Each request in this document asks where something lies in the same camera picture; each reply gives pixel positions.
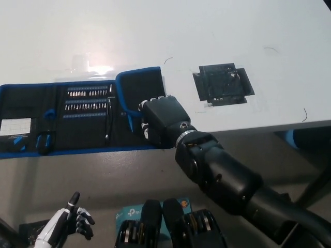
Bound robot right black hand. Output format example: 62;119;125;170
139;95;192;149

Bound robot left white black hand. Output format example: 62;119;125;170
35;191;96;248

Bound black blue-edged fabric toolkit roll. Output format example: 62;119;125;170
0;66;168;160

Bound robot left black body block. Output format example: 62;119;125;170
115;199;164;248

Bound black table leg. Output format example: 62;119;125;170
297;163;331;210
0;218;20;248

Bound silver black tweezers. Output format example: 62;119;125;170
104;96;116;141

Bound black tape patch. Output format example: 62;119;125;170
192;62;255;108

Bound blue strip of screwdriver bits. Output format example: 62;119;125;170
67;87;108;98
65;100;108;112

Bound empty blue bit strip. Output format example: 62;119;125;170
63;114;107;120

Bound teal tp-link box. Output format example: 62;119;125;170
114;197;192;234

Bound white grid magnetic card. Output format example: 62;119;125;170
0;118;33;136

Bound blue and black object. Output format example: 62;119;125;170
284;129;302;150

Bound black and blue strap tool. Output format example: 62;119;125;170
36;131;56;156

